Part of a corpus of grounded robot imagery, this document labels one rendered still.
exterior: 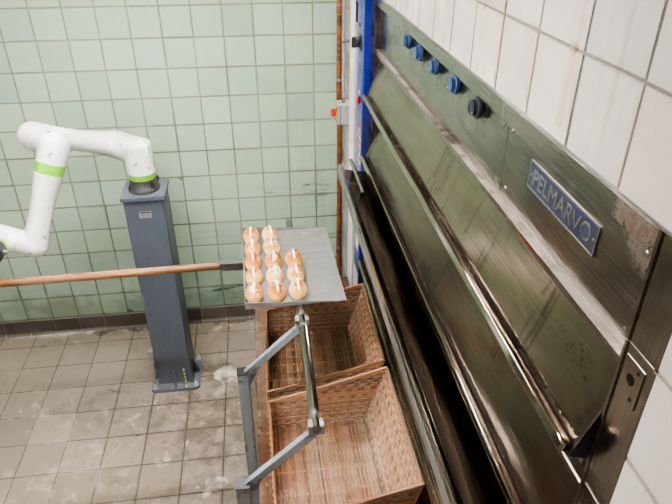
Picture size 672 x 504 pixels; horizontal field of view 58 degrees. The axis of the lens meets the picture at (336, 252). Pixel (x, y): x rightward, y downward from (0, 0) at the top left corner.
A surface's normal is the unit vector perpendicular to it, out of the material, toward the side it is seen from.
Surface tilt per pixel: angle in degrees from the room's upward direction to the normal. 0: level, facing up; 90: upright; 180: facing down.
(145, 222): 90
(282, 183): 90
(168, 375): 90
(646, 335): 90
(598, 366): 70
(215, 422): 0
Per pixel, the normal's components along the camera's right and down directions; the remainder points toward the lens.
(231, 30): 0.13, 0.51
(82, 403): 0.00, -0.86
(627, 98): -0.99, 0.07
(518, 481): -0.93, -0.23
